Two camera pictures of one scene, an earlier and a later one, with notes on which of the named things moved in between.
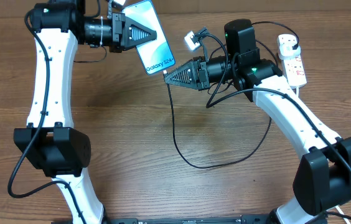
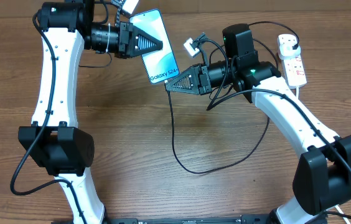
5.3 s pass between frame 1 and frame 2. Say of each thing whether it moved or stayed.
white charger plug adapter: stayed
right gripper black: moved
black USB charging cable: moved
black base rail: stayed
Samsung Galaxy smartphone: moved
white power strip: stayed
